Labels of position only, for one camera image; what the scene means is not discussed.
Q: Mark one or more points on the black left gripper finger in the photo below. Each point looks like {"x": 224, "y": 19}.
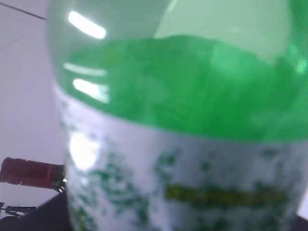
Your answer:
{"x": 50, "y": 216}

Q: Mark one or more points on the green sprite bottle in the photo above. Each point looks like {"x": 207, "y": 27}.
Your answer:
{"x": 182, "y": 115}

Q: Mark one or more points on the dark wine bottle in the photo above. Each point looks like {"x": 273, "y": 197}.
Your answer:
{"x": 17, "y": 171}

